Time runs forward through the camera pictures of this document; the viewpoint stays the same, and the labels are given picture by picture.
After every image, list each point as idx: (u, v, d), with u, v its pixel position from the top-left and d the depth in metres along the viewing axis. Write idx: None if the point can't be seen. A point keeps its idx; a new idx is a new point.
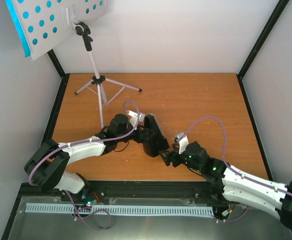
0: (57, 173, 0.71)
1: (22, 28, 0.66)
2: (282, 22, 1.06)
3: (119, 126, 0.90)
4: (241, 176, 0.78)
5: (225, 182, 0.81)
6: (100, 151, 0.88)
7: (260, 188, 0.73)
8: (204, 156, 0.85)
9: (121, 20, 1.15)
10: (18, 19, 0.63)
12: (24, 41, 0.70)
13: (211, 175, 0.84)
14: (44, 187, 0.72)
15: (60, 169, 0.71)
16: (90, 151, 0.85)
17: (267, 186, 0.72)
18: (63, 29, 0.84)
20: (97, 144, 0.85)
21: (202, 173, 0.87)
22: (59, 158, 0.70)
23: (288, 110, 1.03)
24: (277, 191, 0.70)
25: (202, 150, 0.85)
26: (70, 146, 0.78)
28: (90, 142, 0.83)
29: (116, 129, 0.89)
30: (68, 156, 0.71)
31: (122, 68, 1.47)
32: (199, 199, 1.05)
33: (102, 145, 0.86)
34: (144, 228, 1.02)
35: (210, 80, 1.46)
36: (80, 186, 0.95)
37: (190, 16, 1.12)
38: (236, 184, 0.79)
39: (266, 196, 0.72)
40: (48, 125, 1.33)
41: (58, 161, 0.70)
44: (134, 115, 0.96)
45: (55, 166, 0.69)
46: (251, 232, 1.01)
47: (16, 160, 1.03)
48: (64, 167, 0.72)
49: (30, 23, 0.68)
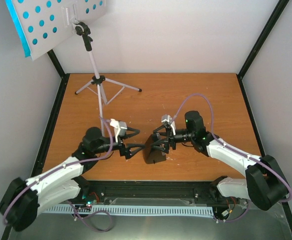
0: (30, 211, 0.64)
1: (21, 28, 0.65)
2: (282, 23, 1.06)
3: (92, 143, 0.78)
4: (223, 145, 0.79)
5: (208, 151, 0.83)
6: (78, 172, 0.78)
7: (234, 156, 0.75)
8: (199, 124, 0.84)
9: (121, 20, 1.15)
10: (18, 19, 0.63)
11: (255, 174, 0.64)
12: (24, 41, 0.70)
13: (199, 143, 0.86)
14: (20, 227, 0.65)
15: (29, 209, 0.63)
16: (66, 176, 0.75)
17: (241, 154, 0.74)
18: (63, 29, 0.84)
20: (72, 169, 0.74)
21: (193, 139, 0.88)
22: (28, 198, 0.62)
23: (288, 109, 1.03)
24: (249, 159, 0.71)
25: (200, 118, 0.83)
26: (39, 181, 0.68)
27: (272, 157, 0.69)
28: (64, 168, 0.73)
29: (90, 147, 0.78)
30: (36, 196, 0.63)
31: (122, 68, 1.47)
32: (199, 199, 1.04)
33: (79, 166, 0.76)
34: (145, 229, 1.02)
35: (210, 80, 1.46)
36: (75, 193, 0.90)
37: (191, 16, 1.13)
38: (217, 153, 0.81)
39: (238, 163, 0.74)
40: (48, 125, 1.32)
41: (25, 204, 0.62)
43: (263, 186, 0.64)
44: (117, 126, 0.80)
45: (23, 210, 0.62)
46: (252, 232, 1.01)
47: (16, 160, 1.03)
48: (34, 207, 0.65)
49: (30, 23, 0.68)
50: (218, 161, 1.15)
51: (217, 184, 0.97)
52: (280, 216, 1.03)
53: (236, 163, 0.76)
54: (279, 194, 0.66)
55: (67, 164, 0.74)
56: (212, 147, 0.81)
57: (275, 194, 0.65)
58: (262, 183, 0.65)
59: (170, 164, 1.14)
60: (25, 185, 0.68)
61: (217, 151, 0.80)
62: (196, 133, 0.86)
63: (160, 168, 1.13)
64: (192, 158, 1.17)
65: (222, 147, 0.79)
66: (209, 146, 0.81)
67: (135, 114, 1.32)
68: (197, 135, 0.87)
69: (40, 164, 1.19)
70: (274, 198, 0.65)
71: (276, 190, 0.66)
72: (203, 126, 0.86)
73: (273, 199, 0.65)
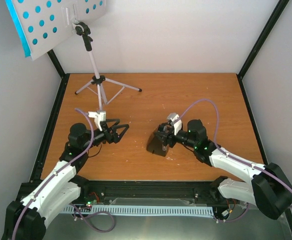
0: (36, 228, 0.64)
1: (21, 28, 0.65)
2: (282, 23, 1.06)
3: (79, 139, 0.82)
4: (225, 154, 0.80)
5: (211, 161, 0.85)
6: (72, 173, 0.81)
7: (239, 166, 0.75)
8: (202, 135, 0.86)
9: (121, 20, 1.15)
10: (18, 19, 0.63)
11: (262, 183, 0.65)
12: (24, 41, 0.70)
13: (202, 153, 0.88)
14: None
15: (35, 227, 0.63)
16: (61, 182, 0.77)
17: (245, 163, 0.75)
18: (63, 29, 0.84)
20: (63, 173, 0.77)
21: (196, 150, 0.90)
22: (30, 216, 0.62)
23: (287, 109, 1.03)
24: (254, 169, 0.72)
25: (203, 129, 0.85)
26: (35, 198, 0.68)
27: (277, 166, 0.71)
28: (56, 175, 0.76)
29: (78, 143, 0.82)
30: (38, 214, 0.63)
31: (122, 68, 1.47)
32: (198, 199, 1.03)
33: (71, 168, 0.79)
34: (145, 229, 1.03)
35: (210, 80, 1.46)
36: (76, 193, 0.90)
37: (191, 15, 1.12)
38: (220, 162, 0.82)
39: (243, 173, 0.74)
40: (48, 125, 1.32)
41: (30, 223, 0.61)
43: (271, 195, 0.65)
44: (96, 115, 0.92)
45: (30, 229, 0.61)
46: (251, 232, 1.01)
47: (16, 160, 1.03)
48: (40, 223, 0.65)
49: (30, 23, 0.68)
50: None
51: (218, 187, 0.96)
52: (280, 216, 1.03)
53: (240, 172, 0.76)
54: (287, 202, 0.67)
55: (57, 171, 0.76)
56: (214, 157, 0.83)
57: (283, 202, 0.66)
58: (270, 192, 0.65)
59: (170, 164, 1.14)
60: (22, 206, 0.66)
61: (220, 161, 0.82)
62: (199, 144, 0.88)
63: (160, 168, 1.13)
64: (192, 157, 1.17)
65: (225, 157, 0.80)
66: (212, 156, 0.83)
67: (136, 114, 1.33)
68: (200, 145, 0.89)
69: (40, 164, 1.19)
70: (283, 207, 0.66)
71: (283, 197, 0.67)
72: (205, 136, 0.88)
73: (281, 207, 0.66)
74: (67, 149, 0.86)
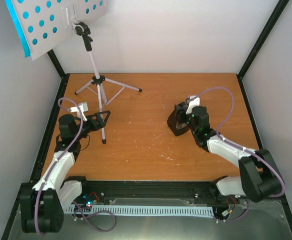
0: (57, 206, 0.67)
1: (21, 28, 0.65)
2: (282, 22, 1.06)
3: (70, 126, 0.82)
4: (221, 139, 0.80)
5: (208, 146, 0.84)
6: (71, 159, 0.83)
7: (230, 149, 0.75)
8: (204, 121, 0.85)
9: (121, 20, 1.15)
10: (18, 19, 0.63)
11: (247, 164, 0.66)
12: (24, 41, 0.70)
13: (201, 138, 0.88)
14: (57, 228, 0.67)
15: (55, 204, 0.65)
16: (63, 168, 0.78)
17: (237, 147, 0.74)
18: (63, 29, 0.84)
20: (64, 158, 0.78)
21: (196, 134, 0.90)
22: (48, 195, 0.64)
23: (287, 109, 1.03)
24: (244, 152, 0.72)
25: (206, 116, 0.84)
26: (47, 182, 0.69)
27: (268, 151, 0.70)
28: (58, 162, 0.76)
29: (69, 132, 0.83)
30: (54, 190, 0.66)
31: (122, 68, 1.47)
32: (198, 199, 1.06)
33: (70, 155, 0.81)
34: (144, 229, 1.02)
35: (210, 80, 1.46)
36: (79, 187, 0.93)
37: (191, 16, 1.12)
38: (215, 146, 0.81)
39: (233, 155, 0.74)
40: (48, 125, 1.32)
41: (50, 200, 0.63)
43: (255, 176, 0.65)
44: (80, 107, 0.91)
45: (51, 206, 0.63)
46: (251, 232, 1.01)
47: (16, 160, 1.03)
48: (58, 201, 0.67)
49: (30, 23, 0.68)
50: (218, 162, 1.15)
51: (216, 183, 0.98)
52: (280, 216, 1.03)
53: (231, 155, 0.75)
54: (273, 188, 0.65)
55: (59, 157, 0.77)
56: (211, 141, 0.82)
57: (269, 187, 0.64)
58: (254, 174, 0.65)
59: (170, 164, 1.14)
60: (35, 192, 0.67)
61: (216, 145, 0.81)
62: (200, 129, 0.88)
63: (160, 168, 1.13)
64: (192, 158, 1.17)
65: (221, 142, 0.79)
66: (209, 140, 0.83)
67: (136, 114, 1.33)
68: (201, 131, 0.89)
69: (40, 164, 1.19)
70: (267, 191, 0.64)
71: (270, 183, 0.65)
72: (208, 122, 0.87)
73: (266, 192, 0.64)
74: (60, 142, 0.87)
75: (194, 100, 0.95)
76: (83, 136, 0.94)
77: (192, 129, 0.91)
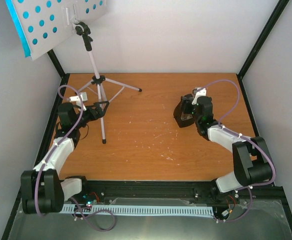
0: (58, 188, 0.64)
1: (21, 28, 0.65)
2: (282, 23, 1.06)
3: (69, 114, 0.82)
4: (221, 127, 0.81)
5: (208, 134, 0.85)
6: (71, 145, 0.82)
7: (227, 136, 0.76)
8: (208, 110, 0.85)
9: (121, 20, 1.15)
10: (18, 19, 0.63)
11: (241, 147, 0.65)
12: (24, 41, 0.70)
13: (203, 127, 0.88)
14: (58, 210, 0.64)
15: (56, 183, 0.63)
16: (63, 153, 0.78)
17: (234, 134, 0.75)
18: (63, 29, 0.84)
20: (64, 143, 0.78)
21: (198, 122, 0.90)
22: (48, 174, 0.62)
23: (287, 109, 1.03)
24: (240, 137, 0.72)
25: (211, 105, 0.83)
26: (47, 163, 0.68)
27: (262, 138, 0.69)
28: (58, 146, 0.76)
29: (69, 118, 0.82)
30: (54, 169, 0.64)
31: (122, 68, 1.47)
32: (198, 199, 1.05)
33: (69, 140, 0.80)
34: (144, 229, 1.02)
35: (210, 80, 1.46)
36: (79, 183, 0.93)
37: (191, 16, 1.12)
38: (214, 134, 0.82)
39: (229, 141, 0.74)
40: (48, 125, 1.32)
41: (50, 179, 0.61)
43: (245, 160, 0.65)
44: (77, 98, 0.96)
45: (51, 184, 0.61)
46: (252, 232, 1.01)
47: (16, 159, 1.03)
48: (59, 180, 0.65)
49: (30, 23, 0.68)
50: (218, 162, 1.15)
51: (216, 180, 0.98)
52: (280, 216, 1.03)
53: (228, 142, 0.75)
54: (263, 174, 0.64)
55: (59, 142, 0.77)
56: (211, 129, 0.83)
57: (259, 173, 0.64)
58: (245, 158, 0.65)
59: (170, 164, 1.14)
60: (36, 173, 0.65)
61: (215, 133, 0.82)
62: (203, 118, 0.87)
63: (160, 168, 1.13)
64: (192, 157, 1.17)
65: (220, 130, 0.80)
66: (210, 128, 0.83)
67: (136, 114, 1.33)
68: (204, 120, 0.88)
69: None
70: (257, 176, 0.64)
71: (261, 169, 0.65)
72: (211, 112, 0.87)
73: (255, 178, 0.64)
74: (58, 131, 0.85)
75: (200, 92, 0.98)
76: (82, 125, 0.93)
77: (195, 118, 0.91)
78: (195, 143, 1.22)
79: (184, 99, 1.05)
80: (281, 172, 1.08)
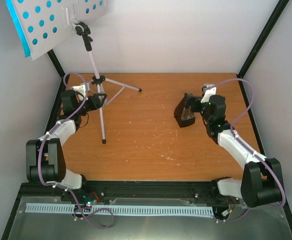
0: (60, 157, 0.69)
1: (22, 28, 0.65)
2: (282, 23, 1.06)
3: (72, 99, 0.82)
4: (234, 136, 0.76)
5: (218, 138, 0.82)
6: (73, 127, 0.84)
7: (240, 150, 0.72)
8: (220, 112, 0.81)
9: (121, 20, 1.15)
10: (18, 19, 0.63)
11: (254, 170, 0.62)
12: (24, 41, 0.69)
13: (213, 129, 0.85)
14: (60, 180, 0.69)
15: (59, 152, 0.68)
16: (65, 132, 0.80)
17: (248, 149, 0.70)
18: (63, 29, 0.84)
20: (66, 123, 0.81)
21: (209, 124, 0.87)
22: (52, 142, 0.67)
23: (287, 109, 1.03)
24: (253, 156, 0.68)
25: (224, 106, 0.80)
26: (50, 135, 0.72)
27: (278, 161, 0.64)
28: (61, 125, 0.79)
29: (71, 104, 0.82)
30: (58, 139, 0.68)
31: (122, 68, 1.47)
32: (198, 199, 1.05)
33: (71, 121, 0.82)
34: (145, 229, 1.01)
35: (210, 80, 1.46)
36: (79, 179, 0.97)
37: (190, 16, 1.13)
38: (226, 141, 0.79)
39: (242, 157, 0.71)
40: (48, 125, 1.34)
41: (55, 148, 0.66)
43: (257, 183, 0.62)
44: (81, 87, 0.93)
45: (55, 153, 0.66)
46: (252, 232, 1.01)
47: (16, 159, 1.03)
48: (61, 150, 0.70)
49: (30, 23, 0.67)
50: (218, 162, 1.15)
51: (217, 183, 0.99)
52: (280, 216, 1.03)
53: (240, 156, 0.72)
54: (271, 197, 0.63)
55: (61, 121, 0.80)
56: (222, 135, 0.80)
57: (267, 195, 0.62)
58: (257, 180, 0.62)
59: (170, 164, 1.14)
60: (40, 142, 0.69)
61: (226, 140, 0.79)
62: (214, 119, 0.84)
63: (160, 168, 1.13)
64: (192, 157, 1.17)
65: (233, 138, 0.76)
66: (221, 134, 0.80)
67: (135, 114, 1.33)
68: (214, 121, 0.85)
69: None
70: (264, 199, 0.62)
71: (269, 190, 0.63)
72: (223, 114, 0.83)
73: (264, 200, 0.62)
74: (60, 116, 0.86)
75: (210, 89, 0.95)
76: (83, 114, 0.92)
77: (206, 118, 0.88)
78: (195, 142, 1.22)
79: (191, 97, 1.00)
80: None
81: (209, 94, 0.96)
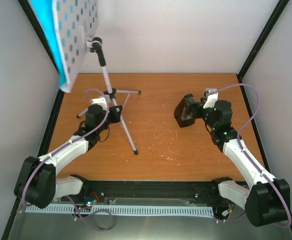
0: (49, 187, 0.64)
1: (61, 56, 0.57)
2: (282, 23, 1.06)
3: (96, 116, 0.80)
4: (241, 149, 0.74)
5: (224, 148, 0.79)
6: (85, 148, 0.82)
7: (248, 167, 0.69)
8: (226, 118, 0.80)
9: (121, 21, 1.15)
10: (58, 47, 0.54)
11: (261, 192, 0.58)
12: (62, 70, 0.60)
13: (218, 136, 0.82)
14: (41, 206, 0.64)
15: (50, 181, 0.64)
16: (74, 152, 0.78)
17: (256, 167, 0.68)
18: (84, 51, 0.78)
20: (79, 143, 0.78)
21: (213, 131, 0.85)
22: (46, 170, 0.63)
23: (288, 109, 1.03)
24: (262, 175, 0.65)
25: (230, 112, 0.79)
26: (52, 156, 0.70)
27: (287, 183, 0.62)
28: (71, 144, 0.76)
29: (93, 121, 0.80)
30: (54, 167, 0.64)
31: (123, 68, 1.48)
32: (198, 199, 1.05)
33: (85, 142, 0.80)
34: (144, 229, 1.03)
35: (210, 80, 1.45)
36: (78, 185, 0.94)
37: (191, 16, 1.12)
38: (233, 153, 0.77)
39: (249, 174, 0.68)
40: (49, 125, 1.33)
41: (46, 175, 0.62)
43: (261, 206, 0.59)
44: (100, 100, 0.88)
45: (44, 181, 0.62)
46: (252, 233, 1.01)
47: (15, 160, 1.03)
48: (54, 179, 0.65)
49: (66, 50, 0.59)
50: (218, 162, 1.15)
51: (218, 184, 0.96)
52: None
53: (247, 173, 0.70)
54: (274, 218, 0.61)
55: (73, 140, 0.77)
56: (228, 145, 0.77)
57: (270, 217, 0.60)
58: (261, 203, 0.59)
59: (170, 164, 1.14)
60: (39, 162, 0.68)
61: (232, 151, 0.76)
62: (219, 125, 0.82)
63: (160, 168, 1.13)
64: (192, 158, 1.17)
65: (240, 151, 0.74)
66: (227, 144, 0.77)
67: (136, 114, 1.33)
68: (220, 128, 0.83)
69: None
70: (264, 220, 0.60)
71: (273, 210, 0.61)
72: (229, 121, 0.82)
73: (266, 220, 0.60)
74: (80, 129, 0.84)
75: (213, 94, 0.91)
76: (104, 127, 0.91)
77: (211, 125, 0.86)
78: (196, 143, 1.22)
79: (194, 103, 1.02)
80: (281, 173, 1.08)
81: (211, 99, 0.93)
